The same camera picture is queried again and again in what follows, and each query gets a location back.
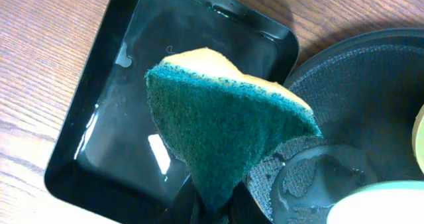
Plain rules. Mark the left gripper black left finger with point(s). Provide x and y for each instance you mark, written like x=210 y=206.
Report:
x=184 y=208

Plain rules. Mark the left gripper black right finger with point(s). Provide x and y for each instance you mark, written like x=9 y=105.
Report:
x=243 y=208

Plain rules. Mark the green yellow sponge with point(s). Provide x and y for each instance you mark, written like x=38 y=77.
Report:
x=220 y=121

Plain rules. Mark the yellow plate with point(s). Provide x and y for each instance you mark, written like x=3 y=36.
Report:
x=417 y=138

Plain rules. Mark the rectangular black tray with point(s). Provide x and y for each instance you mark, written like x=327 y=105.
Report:
x=109 y=158

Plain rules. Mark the round black tray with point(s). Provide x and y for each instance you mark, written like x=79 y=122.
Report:
x=365 y=93

